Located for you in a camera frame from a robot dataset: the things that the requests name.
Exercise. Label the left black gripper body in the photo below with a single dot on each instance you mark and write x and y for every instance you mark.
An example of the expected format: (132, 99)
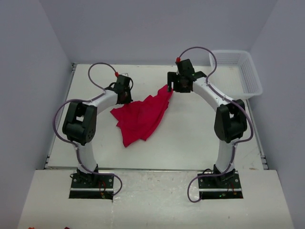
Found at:
(125, 97)

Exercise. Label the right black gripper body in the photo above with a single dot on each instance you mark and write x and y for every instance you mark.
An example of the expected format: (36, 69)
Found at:
(176, 83)

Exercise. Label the red t shirt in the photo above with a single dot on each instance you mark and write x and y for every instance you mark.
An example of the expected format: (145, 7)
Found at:
(138, 120)

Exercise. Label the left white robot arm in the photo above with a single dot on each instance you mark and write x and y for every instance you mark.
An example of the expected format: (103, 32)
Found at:
(80, 121)

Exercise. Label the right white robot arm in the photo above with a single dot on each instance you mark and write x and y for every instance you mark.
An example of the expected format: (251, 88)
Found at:
(230, 122)

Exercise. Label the white plastic basket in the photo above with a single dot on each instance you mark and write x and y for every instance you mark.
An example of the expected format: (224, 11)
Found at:
(235, 75)

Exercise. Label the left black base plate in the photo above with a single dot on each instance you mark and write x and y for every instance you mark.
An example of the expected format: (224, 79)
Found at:
(90, 186)

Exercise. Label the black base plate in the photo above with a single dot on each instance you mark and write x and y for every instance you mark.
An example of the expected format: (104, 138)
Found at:
(218, 188)
(90, 186)

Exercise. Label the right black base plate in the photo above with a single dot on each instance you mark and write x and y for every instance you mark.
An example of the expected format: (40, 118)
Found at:
(218, 188)

